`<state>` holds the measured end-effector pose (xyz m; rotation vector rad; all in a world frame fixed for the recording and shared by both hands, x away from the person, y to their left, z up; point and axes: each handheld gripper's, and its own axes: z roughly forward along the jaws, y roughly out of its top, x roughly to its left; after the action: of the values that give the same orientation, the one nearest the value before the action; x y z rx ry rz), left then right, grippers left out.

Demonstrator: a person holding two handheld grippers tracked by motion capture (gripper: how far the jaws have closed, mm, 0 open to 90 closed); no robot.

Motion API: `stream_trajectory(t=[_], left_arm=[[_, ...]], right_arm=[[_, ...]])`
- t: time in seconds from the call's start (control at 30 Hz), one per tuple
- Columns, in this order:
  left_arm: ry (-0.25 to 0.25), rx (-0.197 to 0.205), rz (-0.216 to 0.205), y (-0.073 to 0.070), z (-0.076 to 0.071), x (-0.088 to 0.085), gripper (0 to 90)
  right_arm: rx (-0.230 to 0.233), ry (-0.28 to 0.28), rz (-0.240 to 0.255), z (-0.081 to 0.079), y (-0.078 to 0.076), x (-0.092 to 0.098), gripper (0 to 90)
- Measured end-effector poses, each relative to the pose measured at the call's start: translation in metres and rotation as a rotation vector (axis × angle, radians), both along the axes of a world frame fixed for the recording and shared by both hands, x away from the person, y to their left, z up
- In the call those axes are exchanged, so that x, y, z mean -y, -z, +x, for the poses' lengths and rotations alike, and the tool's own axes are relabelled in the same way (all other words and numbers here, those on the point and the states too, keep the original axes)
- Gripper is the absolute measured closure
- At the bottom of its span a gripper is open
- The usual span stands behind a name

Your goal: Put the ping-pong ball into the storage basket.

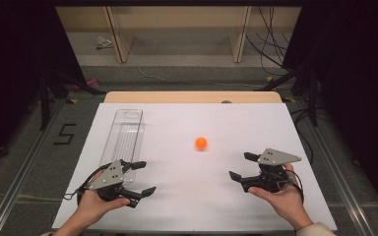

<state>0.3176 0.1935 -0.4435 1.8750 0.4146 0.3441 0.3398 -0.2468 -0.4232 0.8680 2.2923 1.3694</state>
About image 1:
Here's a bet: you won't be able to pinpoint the wooden table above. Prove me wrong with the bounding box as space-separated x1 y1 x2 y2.
103 90 284 105

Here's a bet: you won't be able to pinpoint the white board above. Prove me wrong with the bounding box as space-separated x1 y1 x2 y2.
51 102 339 232

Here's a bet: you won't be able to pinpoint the yellowish floor cable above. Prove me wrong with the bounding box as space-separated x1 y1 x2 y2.
0 192 64 203

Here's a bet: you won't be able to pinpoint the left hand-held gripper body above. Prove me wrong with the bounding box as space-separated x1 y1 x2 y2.
87 158 135 203

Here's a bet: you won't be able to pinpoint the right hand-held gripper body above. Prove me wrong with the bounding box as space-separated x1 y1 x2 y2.
242 147 302 194

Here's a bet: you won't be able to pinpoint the black floor cables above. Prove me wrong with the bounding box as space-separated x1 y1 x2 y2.
289 107 335 165

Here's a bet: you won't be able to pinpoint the metal floor rail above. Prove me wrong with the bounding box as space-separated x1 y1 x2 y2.
286 97 377 236
0 97 67 236

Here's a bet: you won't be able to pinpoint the bundle of black hanging cables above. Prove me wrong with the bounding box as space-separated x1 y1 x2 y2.
245 5 293 77

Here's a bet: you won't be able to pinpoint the white floor cable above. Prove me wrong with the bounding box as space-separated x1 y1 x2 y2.
137 65 264 89

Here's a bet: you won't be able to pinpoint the wooden shelf unit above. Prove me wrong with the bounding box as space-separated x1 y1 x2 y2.
55 5 302 64

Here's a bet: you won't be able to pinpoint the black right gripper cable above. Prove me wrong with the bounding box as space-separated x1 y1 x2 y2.
277 169 305 204

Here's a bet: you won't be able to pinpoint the pink object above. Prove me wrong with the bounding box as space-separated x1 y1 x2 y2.
73 78 100 91

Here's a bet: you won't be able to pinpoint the crumpled grey paper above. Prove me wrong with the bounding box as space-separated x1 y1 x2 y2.
95 35 114 51

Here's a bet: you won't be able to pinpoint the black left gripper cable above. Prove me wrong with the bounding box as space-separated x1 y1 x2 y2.
63 161 126 202

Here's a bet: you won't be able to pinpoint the orange ball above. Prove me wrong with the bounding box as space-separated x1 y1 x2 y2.
195 137 209 151

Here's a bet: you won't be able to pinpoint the black curtain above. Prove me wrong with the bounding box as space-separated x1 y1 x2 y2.
0 0 88 173
281 0 378 224

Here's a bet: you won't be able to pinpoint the clear plastic tray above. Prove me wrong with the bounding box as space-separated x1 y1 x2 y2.
98 108 146 184

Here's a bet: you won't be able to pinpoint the person's right hand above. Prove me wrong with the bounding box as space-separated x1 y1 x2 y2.
248 162 311 229

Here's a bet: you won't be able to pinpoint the person's left hand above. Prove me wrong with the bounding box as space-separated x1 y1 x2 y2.
74 169 132 228

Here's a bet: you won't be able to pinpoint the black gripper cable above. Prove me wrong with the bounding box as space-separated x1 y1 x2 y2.
277 169 305 204
63 161 126 202

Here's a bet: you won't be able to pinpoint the black stand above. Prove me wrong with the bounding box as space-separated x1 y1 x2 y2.
38 65 106 132
255 63 320 128

